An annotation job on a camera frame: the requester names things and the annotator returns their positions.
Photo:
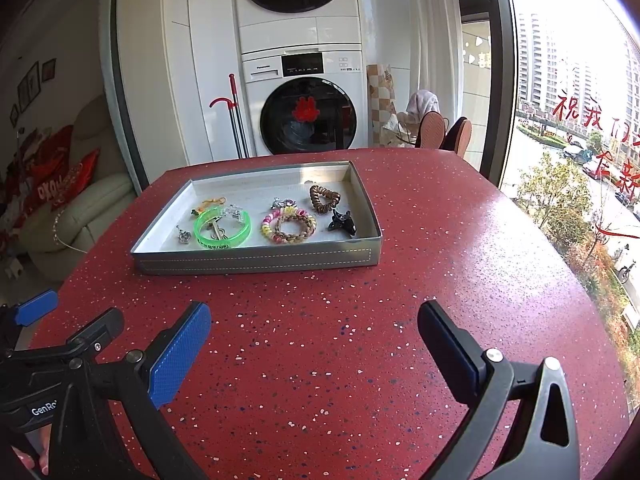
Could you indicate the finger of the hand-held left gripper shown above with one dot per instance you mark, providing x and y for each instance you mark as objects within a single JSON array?
[
  {"x": 36, "y": 307},
  {"x": 102, "y": 327}
]

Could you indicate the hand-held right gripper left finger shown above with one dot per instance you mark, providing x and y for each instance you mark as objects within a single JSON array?
[{"x": 180, "y": 355}]

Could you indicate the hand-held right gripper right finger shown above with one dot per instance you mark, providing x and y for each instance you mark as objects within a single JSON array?
[{"x": 462, "y": 365}]

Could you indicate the grey jewelry tray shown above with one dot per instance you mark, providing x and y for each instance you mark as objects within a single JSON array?
[{"x": 260, "y": 260}]

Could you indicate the person's left hand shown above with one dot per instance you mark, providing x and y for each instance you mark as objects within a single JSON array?
[{"x": 42, "y": 455}]

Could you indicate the cream leather sofa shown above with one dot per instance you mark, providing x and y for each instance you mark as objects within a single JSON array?
[{"x": 85, "y": 210}]

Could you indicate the pink heart gem brooch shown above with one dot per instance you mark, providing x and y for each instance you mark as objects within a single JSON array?
[{"x": 183, "y": 236}]

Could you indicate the red printed cushion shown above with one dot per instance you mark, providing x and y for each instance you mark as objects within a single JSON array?
[{"x": 70, "y": 180}]

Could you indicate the orange bow hair clip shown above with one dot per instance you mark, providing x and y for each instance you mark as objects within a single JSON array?
[{"x": 205, "y": 207}]

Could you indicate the clear crystal hair clip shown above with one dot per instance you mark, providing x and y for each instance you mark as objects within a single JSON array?
[{"x": 231, "y": 211}]

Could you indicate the red bedding pile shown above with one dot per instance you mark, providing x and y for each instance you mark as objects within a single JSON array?
[{"x": 45, "y": 150}]

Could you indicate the silver hair clip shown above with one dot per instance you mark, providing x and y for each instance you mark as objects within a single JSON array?
[{"x": 284, "y": 204}]

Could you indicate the black claw hair clip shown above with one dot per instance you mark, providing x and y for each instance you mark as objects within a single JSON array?
[{"x": 344, "y": 222}]

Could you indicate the brown soled slipper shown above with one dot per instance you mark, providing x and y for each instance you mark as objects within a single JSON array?
[
  {"x": 462, "y": 137},
  {"x": 432, "y": 130}
]

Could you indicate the row of parked cars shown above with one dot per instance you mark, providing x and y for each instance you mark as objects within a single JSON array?
[{"x": 595, "y": 165}]

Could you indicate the white patterned cloth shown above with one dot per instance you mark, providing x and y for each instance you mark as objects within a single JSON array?
[{"x": 397, "y": 130}]

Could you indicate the pale pink towel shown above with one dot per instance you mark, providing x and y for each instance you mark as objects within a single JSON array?
[{"x": 424, "y": 102}]

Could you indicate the checkered bag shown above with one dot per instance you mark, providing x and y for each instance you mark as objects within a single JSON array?
[{"x": 382, "y": 100}]

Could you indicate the white cabinet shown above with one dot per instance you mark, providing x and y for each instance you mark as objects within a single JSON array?
[{"x": 200, "y": 60}]

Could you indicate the red window decal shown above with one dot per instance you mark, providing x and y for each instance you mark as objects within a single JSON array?
[{"x": 590, "y": 110}]

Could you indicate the white washing machine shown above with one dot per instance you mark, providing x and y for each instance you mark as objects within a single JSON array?
[{"x": 265, "y": 67}]

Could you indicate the white curtain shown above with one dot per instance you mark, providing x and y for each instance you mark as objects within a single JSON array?
[{"x": 432, "y": 35}]

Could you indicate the white tumble dryer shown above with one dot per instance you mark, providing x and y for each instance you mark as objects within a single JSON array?
[{"x": 300, "y": 25}]

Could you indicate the small narrow picture frame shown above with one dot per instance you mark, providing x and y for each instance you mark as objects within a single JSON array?
[{"x": 14, "y": 115}]

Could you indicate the tall picture frame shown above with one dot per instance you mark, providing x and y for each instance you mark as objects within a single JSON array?
[{"x": 29, "y": 85}]

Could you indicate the grey door frame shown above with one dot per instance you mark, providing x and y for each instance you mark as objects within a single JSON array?
[{"x": 120, "y": 85}]

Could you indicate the small square picture frame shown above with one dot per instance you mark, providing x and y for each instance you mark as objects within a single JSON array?
[{"x": 48, "y": 69}]

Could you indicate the black window frame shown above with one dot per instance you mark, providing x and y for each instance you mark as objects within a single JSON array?
[{"x": 502, "y": 85}]

